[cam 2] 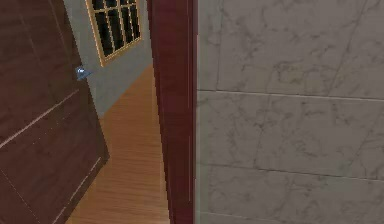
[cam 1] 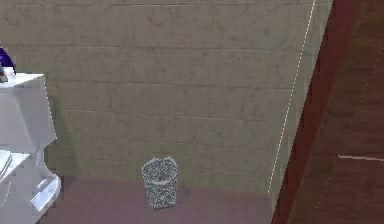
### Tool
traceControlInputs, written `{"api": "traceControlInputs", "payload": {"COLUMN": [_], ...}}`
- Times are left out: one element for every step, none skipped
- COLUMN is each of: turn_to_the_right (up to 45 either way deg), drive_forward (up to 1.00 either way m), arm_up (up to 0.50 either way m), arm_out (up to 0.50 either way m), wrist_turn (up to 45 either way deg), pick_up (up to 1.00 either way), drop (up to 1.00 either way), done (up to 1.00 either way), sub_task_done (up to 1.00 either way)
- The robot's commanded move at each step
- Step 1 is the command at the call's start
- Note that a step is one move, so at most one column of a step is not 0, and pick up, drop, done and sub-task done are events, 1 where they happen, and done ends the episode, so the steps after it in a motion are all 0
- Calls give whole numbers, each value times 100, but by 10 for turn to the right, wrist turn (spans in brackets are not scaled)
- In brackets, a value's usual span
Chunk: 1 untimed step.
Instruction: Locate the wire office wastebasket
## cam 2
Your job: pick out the dark red door frame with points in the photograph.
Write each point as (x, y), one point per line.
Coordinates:
(175, 110)

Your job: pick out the wooden framed grid window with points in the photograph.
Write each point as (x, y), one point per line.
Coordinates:
(115, 26)

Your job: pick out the dark brown wooden room door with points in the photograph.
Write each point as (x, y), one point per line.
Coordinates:
(40, 113)

